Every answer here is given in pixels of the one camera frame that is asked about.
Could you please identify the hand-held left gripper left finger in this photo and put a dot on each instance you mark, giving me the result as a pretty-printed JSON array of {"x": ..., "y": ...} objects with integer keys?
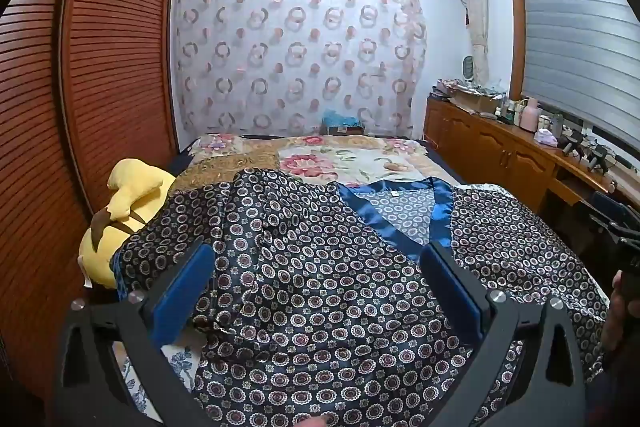
[{"x": 177, "y": 302}]

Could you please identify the navy patterned satin garment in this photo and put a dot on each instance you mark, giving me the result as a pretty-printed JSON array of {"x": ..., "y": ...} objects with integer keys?
[{"x": 325, "y": 287}]

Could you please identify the small round desk fan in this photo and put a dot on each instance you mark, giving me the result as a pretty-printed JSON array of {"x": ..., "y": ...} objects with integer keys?
[{"x": 470, "y": 69}]

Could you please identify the gold patterned pillow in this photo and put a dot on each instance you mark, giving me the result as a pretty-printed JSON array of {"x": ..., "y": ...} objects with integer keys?
[{"x": 220, "y": 172}]

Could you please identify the pink bottle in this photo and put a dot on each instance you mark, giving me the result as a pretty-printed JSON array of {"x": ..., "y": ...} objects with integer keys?
[{"x": 529, "y": 116}]

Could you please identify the light blue cloth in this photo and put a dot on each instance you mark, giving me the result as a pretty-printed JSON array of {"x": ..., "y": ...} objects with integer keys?
[{"x": 340, "y": 117}]

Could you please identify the lavender cloth bundle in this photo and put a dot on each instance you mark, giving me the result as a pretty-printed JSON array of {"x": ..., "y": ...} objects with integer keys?
[{"x": 546, "y": 139}]

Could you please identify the beige lace curtain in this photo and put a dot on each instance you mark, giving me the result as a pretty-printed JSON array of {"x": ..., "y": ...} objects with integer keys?
[{"x": 475, "y": 7}]

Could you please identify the cardboard box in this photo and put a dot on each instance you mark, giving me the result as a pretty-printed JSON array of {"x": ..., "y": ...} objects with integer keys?
[{"x": 475, "y": 103}]

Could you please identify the yellow plush toy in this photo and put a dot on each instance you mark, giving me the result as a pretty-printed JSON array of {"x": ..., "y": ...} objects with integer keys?
[{"x": 127, "y": 194}]

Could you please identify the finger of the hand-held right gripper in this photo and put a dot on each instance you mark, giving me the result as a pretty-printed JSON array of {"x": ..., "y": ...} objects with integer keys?
[{"x": 607, "y": 209}]

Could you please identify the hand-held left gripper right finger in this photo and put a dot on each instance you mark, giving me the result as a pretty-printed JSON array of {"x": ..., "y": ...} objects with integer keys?
[{"x": 452, "y": 297}]

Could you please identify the circle patterned sheer curtain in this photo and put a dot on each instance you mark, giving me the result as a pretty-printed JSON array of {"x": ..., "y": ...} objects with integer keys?
[{"x": 300, "y": 57}]

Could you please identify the wooden louvered wardrobe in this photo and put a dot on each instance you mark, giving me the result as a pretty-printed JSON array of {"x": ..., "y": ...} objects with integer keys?
[{"x": 85, "y": 82}]

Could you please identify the floral blanket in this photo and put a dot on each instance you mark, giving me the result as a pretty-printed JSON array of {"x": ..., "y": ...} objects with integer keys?
[{"x": 345, "y": 159}]

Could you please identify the person's right hand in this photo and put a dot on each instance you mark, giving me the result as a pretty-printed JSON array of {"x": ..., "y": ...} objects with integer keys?
[{"x": 614, "y": 327}]

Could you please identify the blue floral bedsheet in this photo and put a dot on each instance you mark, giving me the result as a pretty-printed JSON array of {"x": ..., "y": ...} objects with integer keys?
[{"x": 175, "y": 362}]

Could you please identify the brown box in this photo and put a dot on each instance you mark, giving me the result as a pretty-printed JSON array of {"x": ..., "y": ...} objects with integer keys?
[{"x": 345, "y": 130}]

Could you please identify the black mini tripod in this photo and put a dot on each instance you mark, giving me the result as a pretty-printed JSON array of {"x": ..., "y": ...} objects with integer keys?
[
  {"x": 574, "y": 143},
  {"x": 596, "y": 154}
]

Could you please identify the wooden cabinet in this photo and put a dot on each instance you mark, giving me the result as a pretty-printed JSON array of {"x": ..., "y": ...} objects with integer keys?
[{"x": 480, "y": 144}]

